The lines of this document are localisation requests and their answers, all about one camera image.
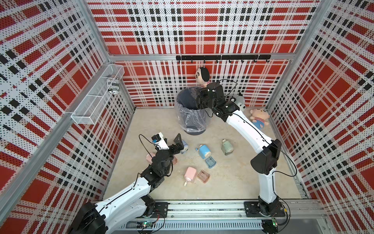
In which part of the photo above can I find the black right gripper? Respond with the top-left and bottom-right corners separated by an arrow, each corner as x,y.
194,87 -> 217,111

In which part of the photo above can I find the light blue pencil sharpener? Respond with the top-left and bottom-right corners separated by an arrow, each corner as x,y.
180,140 -> 189,154

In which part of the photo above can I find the bright blue pencil sharpener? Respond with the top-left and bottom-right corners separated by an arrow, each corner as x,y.
195,145 -> 211,160

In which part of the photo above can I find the pink pencil sharpener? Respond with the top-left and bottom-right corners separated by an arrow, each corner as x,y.
146,153 -> 155,165
184,167 -> 197,186

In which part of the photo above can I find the blue sharpener shavings tray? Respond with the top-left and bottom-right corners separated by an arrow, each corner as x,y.
205,157 -> 216,169

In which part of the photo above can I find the pink sharpener shavings tray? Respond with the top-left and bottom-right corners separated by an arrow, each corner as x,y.
197,170 -> 210,183

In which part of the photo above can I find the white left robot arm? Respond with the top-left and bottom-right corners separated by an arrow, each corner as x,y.
67,133 -> 184,234

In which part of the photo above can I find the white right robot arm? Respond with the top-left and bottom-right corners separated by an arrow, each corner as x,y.
196,82 -> 281,216

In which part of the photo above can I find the green pencil sharpener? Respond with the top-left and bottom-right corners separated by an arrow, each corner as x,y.
221,139 -> 234,156

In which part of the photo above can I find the hanging boy doll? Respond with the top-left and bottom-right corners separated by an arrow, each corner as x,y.
195,67 -> 210,87

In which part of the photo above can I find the grey white husky plush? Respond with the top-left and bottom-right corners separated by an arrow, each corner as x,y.
230,93 -> 246,111

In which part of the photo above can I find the dark grey trash bin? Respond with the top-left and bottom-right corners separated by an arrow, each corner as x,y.
175,87 -> 212,136

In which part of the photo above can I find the clear plastic bin liner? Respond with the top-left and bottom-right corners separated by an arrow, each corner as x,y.
174,86 -> 214,134

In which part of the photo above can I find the pink pig plush blue shirt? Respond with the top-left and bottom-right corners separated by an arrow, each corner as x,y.
250,109 -> 270,130

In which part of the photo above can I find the small striped can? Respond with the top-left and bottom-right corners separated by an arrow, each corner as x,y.
107,74 -> 120,95

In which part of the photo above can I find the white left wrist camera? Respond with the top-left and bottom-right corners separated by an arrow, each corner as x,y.
152,132 -> 169,151

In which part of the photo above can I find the black hook rail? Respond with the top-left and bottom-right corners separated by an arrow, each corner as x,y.
175,55 -> 271,61

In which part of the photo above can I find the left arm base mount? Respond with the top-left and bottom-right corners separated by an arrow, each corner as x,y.
142,202 -> 169,218

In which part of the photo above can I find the aluminium front rail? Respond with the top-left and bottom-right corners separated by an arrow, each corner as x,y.
112,199 -> 333,234

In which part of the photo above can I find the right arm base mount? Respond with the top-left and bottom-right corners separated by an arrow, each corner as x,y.
244,200 -> 286,217

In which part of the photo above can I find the white wire mesh shelf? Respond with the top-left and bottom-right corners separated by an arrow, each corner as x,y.
72,64 -> 124,125

